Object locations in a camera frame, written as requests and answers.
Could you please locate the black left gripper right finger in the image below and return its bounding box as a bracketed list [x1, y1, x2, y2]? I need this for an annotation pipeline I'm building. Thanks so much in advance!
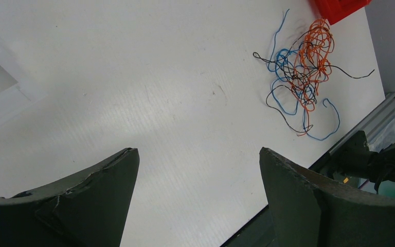
[259, 147, 395, 246]

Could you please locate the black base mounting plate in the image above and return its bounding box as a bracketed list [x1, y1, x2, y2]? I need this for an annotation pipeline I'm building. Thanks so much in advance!
[225, 131, 395, 246]

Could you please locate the black wire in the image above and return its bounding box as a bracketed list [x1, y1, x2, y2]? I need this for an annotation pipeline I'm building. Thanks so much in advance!
[253, 32, 376, 134]

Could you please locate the white plastic tray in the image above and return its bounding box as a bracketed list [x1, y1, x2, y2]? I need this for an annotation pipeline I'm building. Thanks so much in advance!
[0, 20, 48, 139]

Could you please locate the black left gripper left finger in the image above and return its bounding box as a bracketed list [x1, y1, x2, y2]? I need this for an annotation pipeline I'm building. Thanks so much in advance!
[0, 148, 140, 246]

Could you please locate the near red plastic bin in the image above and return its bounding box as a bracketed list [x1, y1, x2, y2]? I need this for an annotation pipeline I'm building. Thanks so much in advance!
[312, 0, 372, 25]

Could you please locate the aluminium frame rail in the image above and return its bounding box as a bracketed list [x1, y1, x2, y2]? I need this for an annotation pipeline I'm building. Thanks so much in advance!
[328, 92, 395, 154]

